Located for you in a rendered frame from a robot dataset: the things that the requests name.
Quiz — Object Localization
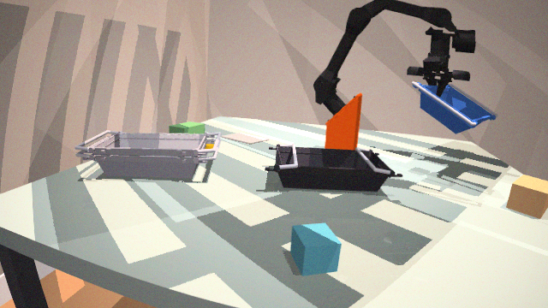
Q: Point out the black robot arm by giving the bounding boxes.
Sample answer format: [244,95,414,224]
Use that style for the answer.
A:
[313,0,476,117]

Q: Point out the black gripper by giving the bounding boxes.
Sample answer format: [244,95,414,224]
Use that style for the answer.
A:
[407,49,470,98]

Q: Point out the blue cube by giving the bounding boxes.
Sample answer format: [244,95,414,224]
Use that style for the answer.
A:
[290,223,342,276]

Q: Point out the green block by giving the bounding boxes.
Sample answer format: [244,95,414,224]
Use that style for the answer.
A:
[170,121,205,135]

